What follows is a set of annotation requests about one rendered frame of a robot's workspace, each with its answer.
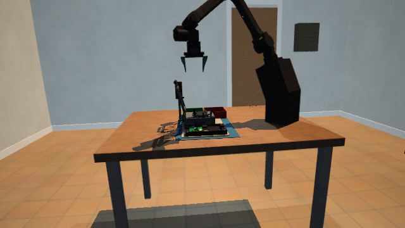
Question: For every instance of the green circuit board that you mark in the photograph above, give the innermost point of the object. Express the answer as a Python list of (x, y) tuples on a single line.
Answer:
[(198, 128)]

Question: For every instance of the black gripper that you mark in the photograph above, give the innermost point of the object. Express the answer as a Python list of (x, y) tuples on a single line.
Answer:
[(190, 55)]

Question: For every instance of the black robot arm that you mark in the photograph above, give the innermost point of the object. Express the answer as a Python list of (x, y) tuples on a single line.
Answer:
[(187, 32)]

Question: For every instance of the red open box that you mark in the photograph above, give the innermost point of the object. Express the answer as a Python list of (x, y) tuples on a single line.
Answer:
[(220, 112)]

